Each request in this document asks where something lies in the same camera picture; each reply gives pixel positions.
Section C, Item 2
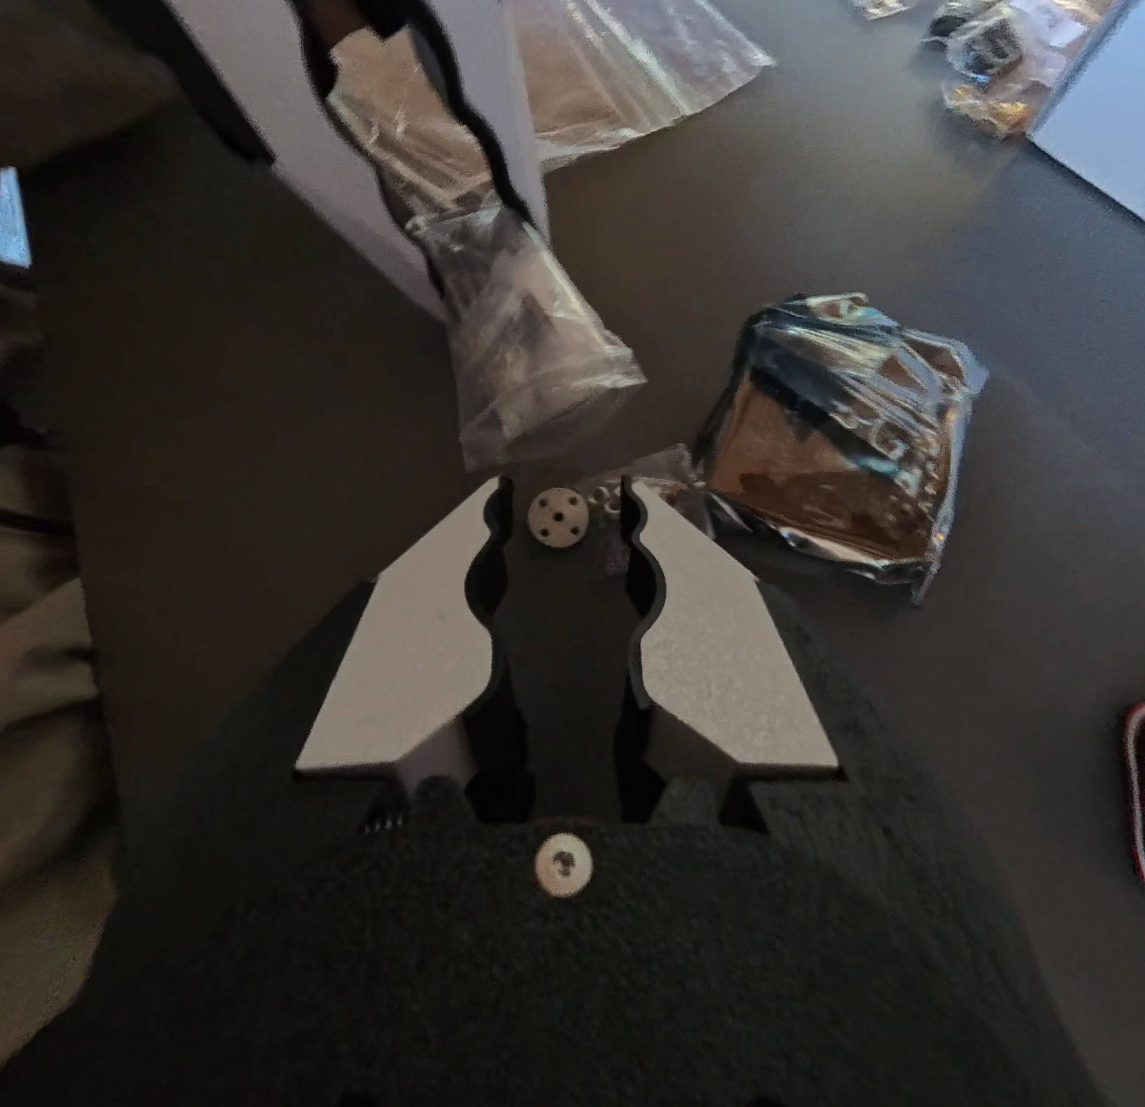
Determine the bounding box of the silver foil bag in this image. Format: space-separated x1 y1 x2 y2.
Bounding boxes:
694 293 990 608

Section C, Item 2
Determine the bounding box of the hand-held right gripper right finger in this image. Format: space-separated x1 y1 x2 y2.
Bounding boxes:
616 476 843 828

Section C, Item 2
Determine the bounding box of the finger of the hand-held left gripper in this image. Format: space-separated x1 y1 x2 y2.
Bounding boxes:
139 0 451 323
380 0 551 232

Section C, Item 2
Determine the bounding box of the clear plastic bag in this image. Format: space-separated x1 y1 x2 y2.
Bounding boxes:
501 0 778 173

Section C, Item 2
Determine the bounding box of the orange and white box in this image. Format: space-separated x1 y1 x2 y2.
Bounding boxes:
1024 0 1145 224

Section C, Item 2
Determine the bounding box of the small crumpled clear bag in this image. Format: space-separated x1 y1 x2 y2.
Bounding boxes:
582 446 717 580

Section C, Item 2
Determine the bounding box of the black servo with striped cable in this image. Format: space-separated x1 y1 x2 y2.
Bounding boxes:
1121 700 1145 884

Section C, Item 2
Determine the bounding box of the zip bag of assorted screws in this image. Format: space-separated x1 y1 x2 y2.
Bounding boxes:
922 0 1102 143

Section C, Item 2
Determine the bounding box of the small labelled clear zip bag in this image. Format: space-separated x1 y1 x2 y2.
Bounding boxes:
327 33 648 473

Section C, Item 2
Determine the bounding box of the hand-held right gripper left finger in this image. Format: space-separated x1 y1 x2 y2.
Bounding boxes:
294 476 538 827

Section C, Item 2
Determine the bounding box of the grey desk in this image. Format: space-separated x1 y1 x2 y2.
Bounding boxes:
27 0 1145 1082

